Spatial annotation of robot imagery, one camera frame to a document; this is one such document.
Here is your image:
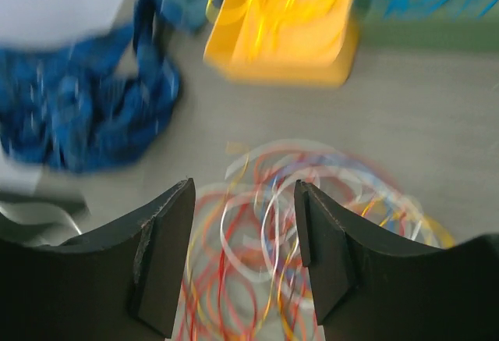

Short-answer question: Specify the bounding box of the yellow cable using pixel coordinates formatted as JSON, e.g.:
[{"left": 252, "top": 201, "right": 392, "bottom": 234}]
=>
[{"left": 206, "top": 0, "right": 348, "bottom": 61}]

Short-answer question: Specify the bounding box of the dark blue plaid cloth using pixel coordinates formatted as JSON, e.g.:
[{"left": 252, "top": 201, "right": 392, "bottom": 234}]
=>
[{"left": 1, "top": 0, "right": 180, "bottom": 173}]

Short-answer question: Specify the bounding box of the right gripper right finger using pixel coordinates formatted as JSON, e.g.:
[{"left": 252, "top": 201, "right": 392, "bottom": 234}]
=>
[{"left": 294, "top": 181, "right": 499, "bottom": 340}]

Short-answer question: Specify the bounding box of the yellow plastic bin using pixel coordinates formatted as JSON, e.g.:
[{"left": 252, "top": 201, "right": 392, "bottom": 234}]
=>
[{"left": 203, "top": 0, "right": 359, "bottom": 87}]

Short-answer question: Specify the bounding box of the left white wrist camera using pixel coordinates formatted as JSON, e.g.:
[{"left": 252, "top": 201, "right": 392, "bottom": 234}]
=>
[{"left": 1, "top": 155, "right": 90, "bottom": 247}]

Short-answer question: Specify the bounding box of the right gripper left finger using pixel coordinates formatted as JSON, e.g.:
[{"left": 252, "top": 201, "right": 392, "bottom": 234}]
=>
[{"left": 1, "top": 179, "right": 195, "bottom": 338}]

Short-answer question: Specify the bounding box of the green plastic bin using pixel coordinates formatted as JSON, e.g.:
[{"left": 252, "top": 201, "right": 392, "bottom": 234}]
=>
[{"left": 353, "top": 0, "right": 498, "bottom": 53}]

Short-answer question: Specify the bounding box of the orange cable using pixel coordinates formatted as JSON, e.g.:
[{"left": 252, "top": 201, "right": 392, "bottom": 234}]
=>
[{"left": 186, "top": 141, "right": 457, "bottom": 341}]

